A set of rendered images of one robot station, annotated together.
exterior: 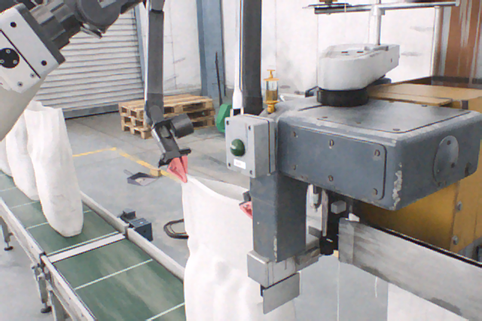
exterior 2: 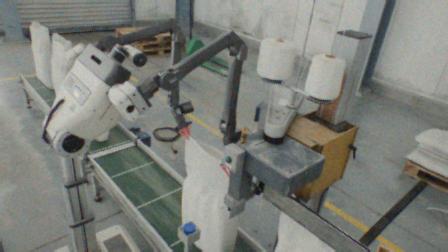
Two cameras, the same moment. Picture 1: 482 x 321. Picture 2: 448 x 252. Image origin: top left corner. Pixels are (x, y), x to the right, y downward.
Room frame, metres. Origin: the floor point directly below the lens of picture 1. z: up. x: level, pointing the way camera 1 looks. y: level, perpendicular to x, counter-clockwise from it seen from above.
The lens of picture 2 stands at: (-0.38, 0.16, 2.01)
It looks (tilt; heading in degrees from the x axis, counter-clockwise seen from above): 28 degrees down; 354
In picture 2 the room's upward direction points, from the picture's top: 6 degrees clockwise
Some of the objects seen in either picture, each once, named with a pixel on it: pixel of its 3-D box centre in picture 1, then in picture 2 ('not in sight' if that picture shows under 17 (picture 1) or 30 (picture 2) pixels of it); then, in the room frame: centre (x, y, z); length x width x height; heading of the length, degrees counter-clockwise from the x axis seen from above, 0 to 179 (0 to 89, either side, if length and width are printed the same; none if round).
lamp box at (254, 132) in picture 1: (249, 145); (233, 157); (0.70, -0.02, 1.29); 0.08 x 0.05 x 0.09; 38
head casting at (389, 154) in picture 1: (358, 180); (274, 173); (0.70, -0.20, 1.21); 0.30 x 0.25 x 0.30; 38
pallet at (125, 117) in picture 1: (168, 114); (152, 40); (6.70, 1.10, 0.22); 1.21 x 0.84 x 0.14; 128
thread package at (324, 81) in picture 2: not in sight; (325, 75); (0.85, -0.37, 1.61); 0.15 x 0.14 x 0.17; 38
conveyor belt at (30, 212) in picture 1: (34, 197); (69, 107); (3.00, 1.53, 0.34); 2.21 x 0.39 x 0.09; 38
